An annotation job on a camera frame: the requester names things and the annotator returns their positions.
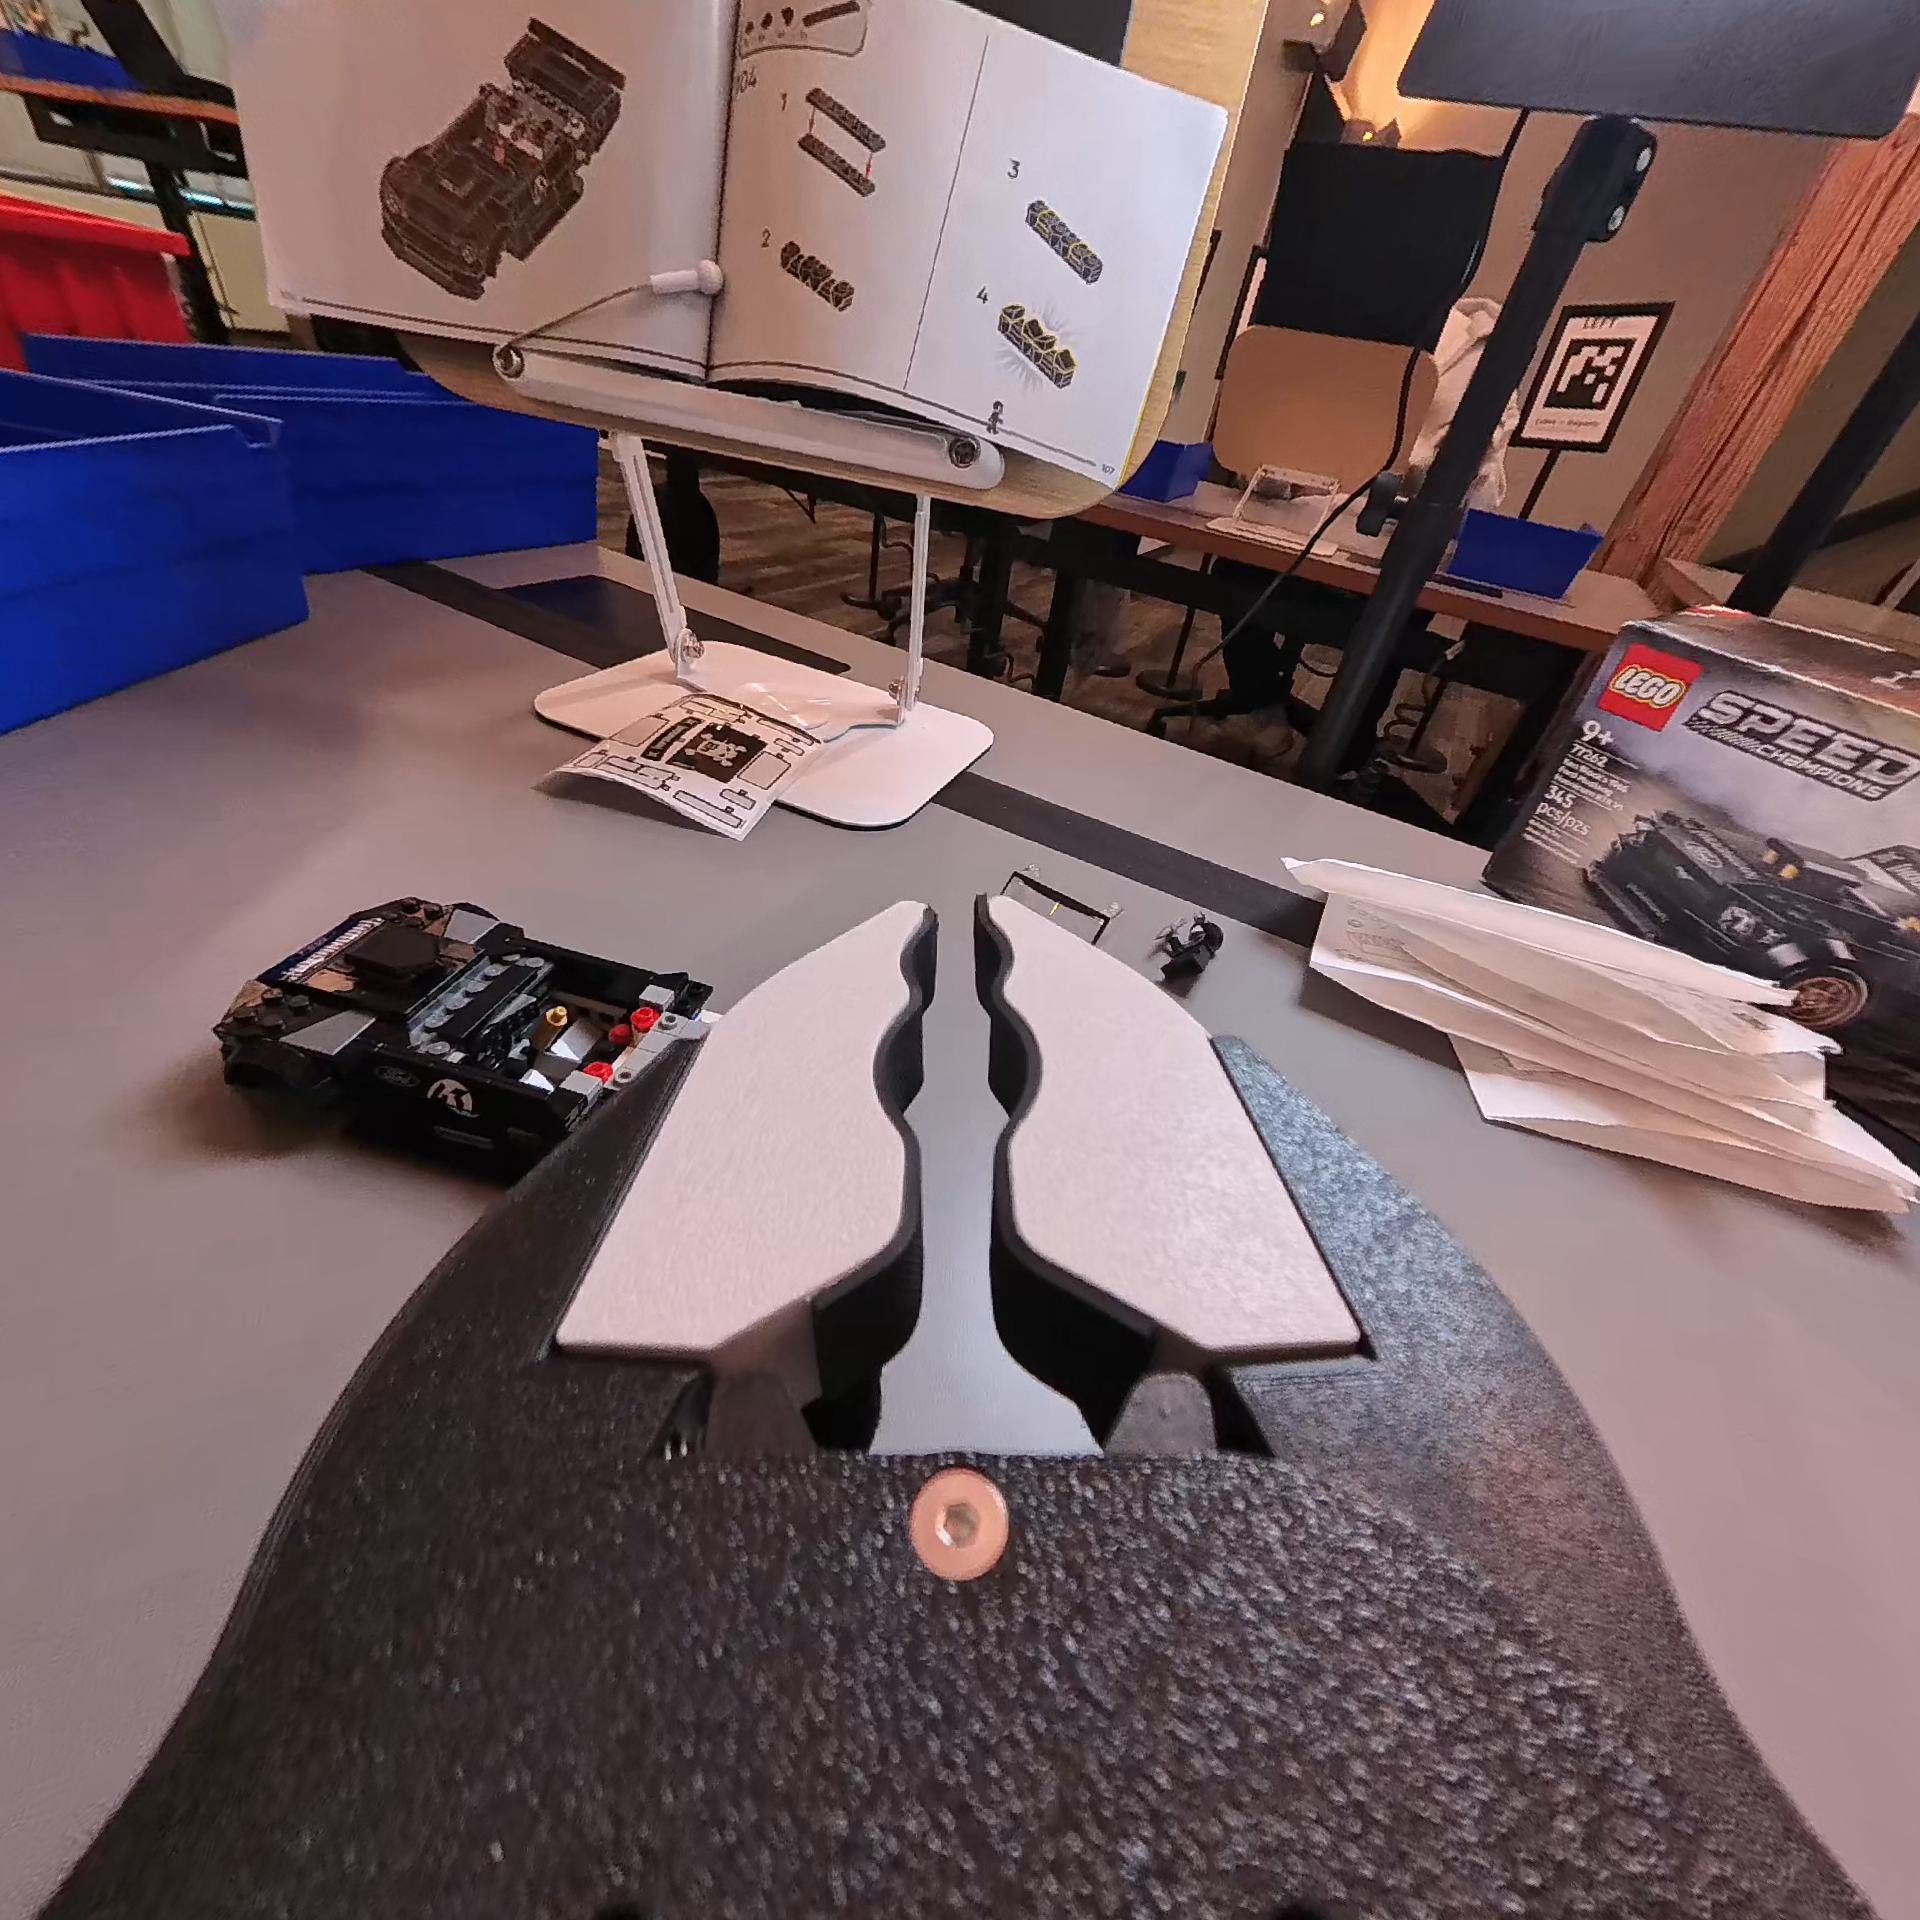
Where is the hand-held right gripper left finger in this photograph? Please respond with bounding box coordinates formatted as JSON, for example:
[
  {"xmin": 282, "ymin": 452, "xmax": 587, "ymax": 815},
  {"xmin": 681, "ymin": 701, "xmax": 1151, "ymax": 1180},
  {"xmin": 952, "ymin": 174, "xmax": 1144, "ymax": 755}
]
[{"xmin": 557, "ymin": 901, "xmax": 943, "ymax": 1371}]

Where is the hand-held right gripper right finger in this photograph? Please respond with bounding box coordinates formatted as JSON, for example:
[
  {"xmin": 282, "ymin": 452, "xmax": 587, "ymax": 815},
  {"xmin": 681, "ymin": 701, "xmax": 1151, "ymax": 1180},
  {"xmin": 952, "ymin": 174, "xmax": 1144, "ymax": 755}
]
[{"xmin": 977, "ymin": 894, "xmax": 1368, "ymax": 1371}]

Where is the black lego car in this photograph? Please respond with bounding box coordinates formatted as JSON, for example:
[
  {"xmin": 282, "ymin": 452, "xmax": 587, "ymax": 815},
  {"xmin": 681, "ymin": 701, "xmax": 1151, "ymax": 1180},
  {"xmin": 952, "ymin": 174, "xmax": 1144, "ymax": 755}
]
[{"xmin": 215, "ymin": 894, "xmax": 725, "ymax": 1180}]

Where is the sticker sheet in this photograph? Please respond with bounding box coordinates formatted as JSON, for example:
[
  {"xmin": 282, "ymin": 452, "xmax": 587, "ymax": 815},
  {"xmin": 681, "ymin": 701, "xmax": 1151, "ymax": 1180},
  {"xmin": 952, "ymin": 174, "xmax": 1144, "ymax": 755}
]
[{"xmin": 547, "ymin": 692, "xmax": 815, "ymax": 842}]

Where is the lego instruction booklet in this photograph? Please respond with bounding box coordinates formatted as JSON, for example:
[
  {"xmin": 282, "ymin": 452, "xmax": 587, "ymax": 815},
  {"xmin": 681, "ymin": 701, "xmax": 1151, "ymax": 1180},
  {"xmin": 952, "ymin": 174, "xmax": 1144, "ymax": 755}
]
[{"xmin": 229, "ymin": 0, "xmax": 1231, "ymax": 492}]

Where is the clear lego windshield piece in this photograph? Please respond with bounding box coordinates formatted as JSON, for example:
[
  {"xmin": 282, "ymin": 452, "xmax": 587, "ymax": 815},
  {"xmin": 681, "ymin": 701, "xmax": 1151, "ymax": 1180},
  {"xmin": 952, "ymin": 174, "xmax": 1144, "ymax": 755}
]
[{"xmin": 1005, "ymin": 869, "xmax": 1120, "ymax": 949}]

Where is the lego set box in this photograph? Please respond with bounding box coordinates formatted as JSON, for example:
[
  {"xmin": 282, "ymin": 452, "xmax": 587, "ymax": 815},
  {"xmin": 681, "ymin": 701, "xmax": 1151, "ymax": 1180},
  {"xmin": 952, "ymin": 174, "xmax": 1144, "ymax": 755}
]
[{"xmin": 1488, "ymin": 613, "xmax": 1920, "ymax": 1167}]

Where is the white booklet stand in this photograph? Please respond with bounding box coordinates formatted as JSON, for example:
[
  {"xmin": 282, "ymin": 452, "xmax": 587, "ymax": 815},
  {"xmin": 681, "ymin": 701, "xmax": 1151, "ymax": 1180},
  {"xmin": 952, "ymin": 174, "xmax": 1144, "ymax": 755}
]
[{"xmin": 391, "ymin": 261, "xmax": 1007, "ymax": 838}]

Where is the small blue bin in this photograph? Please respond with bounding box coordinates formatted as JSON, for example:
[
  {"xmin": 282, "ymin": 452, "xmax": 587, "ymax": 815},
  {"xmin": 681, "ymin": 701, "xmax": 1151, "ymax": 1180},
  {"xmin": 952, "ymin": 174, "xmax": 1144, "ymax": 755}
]
[{"xmin": 1444, "ymin": 516, "xmax": 1606, "ymax": 600}]

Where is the tan chair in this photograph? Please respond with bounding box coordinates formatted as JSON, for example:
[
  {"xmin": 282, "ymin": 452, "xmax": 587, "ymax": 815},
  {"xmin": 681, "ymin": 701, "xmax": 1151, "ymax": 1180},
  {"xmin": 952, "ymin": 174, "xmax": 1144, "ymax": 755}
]
[{"xmin": 1212, "ymin": 323, "xmax": 1444, "ymax": 504}]

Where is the black tripod pole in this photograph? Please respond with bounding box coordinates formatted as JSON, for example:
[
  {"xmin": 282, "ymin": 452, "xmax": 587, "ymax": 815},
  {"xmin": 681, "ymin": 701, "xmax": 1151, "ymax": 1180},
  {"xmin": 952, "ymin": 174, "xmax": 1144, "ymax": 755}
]
[{"xmin": 1289, "ymin": 118, "xmax": 1669, "ymax": 787}]

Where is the black white marker tag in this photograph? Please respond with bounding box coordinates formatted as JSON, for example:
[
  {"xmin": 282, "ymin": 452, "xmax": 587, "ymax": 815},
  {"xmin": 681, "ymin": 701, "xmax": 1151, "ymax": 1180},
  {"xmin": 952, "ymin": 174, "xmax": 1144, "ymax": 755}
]
[{"xmin": 1517, "ymin": 300, "xmax": 1676, "ymax": 452}]

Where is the red plastic bin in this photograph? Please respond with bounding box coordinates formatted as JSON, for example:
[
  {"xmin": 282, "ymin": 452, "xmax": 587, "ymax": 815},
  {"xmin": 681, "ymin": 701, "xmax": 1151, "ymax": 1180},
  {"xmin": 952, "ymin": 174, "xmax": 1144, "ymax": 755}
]
[{"xmin": 0, "ymin": 199, "xmax": 205, "ymax": 368}]

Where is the black flat panel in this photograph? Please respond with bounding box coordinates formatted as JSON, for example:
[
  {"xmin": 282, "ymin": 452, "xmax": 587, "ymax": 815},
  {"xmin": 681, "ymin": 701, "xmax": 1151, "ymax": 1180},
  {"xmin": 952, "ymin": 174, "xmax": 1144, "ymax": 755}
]
[{"xmin": 1395, "ymin": 0, "xmax": 1920, "ymax": 140}]

